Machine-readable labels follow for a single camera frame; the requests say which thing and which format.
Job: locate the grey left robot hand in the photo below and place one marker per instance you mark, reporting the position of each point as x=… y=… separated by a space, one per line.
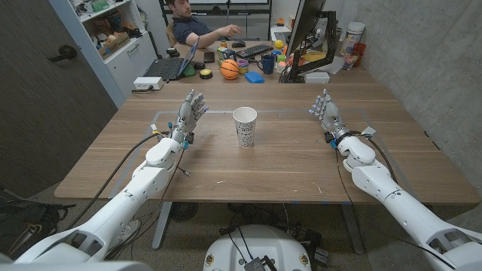
x=186 y=116

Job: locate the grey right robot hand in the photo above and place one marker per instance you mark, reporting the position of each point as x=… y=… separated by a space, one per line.
x=329 y=114

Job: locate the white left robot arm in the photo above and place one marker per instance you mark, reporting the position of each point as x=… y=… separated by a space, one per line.
x=150 y=180

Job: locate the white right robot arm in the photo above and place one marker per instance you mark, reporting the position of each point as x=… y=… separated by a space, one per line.
x=376 y=180

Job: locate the printed white paper cup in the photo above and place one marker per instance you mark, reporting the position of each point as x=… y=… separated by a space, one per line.
x=245 y=128

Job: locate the red plastic cup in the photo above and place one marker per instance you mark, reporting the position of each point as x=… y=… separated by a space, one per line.
x=359 y=52

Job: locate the flat white box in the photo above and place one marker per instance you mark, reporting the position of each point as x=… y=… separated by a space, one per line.
x=317 y=77

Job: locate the green rounded object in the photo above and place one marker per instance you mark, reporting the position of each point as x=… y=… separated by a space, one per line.
x=189 y=70

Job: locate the yellow button on black base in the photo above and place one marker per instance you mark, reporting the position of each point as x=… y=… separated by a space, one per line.
x=206 y=73

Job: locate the white power outlet box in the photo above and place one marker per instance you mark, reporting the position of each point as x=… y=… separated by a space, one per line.
x=148 y=83

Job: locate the open black laptop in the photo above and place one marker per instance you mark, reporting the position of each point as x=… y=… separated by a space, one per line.
x=167 y=67

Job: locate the yellow plate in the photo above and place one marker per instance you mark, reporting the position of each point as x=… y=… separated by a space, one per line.
x=314 y=56

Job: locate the black smartphone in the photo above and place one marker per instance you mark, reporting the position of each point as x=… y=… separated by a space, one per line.
x=209 y=57

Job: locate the small orange basketball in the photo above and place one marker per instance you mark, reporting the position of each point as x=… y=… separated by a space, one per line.
x=229 y=69

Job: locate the black webcam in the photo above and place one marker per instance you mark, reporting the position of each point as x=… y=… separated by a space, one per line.
x=172 y=52

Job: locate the colourful printed box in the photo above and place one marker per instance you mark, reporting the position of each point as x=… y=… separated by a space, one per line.
x=225 y=54

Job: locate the stack of colourful cups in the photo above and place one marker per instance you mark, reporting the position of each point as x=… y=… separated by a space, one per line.
x=243 y=66

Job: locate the white shelf cabinet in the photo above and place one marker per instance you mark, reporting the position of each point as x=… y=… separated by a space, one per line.
x=128 y=64

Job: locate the flat blue box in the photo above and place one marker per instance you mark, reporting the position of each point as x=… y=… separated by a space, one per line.
x=254 y=77

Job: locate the dark blue mug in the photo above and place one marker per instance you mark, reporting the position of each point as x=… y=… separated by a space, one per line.
x=268 y=64

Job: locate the white canister with label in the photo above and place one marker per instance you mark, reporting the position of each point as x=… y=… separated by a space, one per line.
x=353 y=35

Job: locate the tan chair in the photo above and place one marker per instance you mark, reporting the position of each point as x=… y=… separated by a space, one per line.
x=171 y=34

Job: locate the small yellow ball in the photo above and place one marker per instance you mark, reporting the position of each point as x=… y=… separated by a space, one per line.
x=279 y=44

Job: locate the person in dark polo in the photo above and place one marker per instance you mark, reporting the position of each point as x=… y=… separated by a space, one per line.
x=188 y=28

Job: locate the black computer mouse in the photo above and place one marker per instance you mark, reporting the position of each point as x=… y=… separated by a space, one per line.
x=238 y=44

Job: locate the black keyboard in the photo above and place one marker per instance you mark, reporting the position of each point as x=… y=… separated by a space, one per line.
x=254 y=50

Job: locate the round black floor fan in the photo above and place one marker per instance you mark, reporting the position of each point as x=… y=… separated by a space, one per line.
x=183 y=211

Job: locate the black computer monitor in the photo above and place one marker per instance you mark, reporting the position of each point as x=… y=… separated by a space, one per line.
x=305 y=22

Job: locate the cardboard box on shelf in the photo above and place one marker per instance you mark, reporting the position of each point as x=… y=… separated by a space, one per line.
x=115 y=45

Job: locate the grey table leg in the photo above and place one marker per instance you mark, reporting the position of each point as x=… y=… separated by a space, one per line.
x=162 y=226
x=353 y=229

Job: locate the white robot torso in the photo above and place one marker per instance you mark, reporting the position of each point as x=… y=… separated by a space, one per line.
x=260 y=241

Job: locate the black backpack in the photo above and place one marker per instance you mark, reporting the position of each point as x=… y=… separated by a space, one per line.
x=26 y=222

